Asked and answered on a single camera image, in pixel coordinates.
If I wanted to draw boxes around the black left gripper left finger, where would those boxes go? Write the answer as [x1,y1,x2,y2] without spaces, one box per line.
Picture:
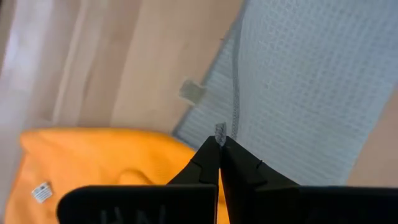
[57,136,222,224]

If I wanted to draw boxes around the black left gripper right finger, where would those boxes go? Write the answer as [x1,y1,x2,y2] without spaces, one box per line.
[220,136,398,224]

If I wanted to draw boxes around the orange microfiber towel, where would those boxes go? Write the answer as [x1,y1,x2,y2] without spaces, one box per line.
[2,126,231,224]

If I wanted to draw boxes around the grey waffle microfiber towel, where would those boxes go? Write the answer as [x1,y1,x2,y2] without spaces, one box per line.
[172,0,398,187]

